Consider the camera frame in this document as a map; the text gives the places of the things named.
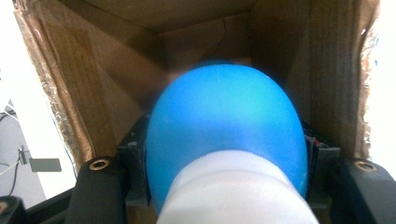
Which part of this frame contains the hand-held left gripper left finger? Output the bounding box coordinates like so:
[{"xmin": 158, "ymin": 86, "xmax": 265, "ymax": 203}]
[{"xmin": 117, "ymin": 114, "xmax": 152, "ymax": 208}]

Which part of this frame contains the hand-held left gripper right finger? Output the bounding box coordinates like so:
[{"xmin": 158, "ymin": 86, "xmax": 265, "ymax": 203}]
[{"xmin": 299, "ymin": 120, "xmax": 341, "ymax": 210}]

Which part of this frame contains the blue bottle with white cap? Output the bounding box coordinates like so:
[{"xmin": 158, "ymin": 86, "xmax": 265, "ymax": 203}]
[{"xmin": 145, "ymin": 59, "xmax": 320, "ymax": 224}]

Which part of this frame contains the brown cardboard box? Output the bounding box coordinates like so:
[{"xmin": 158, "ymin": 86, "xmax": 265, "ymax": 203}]
[{"xmin": 12, "ymin": 0, "xmax": 382, "ymax": 224}]

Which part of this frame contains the grey tape strip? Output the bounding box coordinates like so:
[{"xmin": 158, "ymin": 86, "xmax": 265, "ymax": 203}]
[{"xmin": 28, "ymin": 157, "xmax": 63, "ymax": 174}]

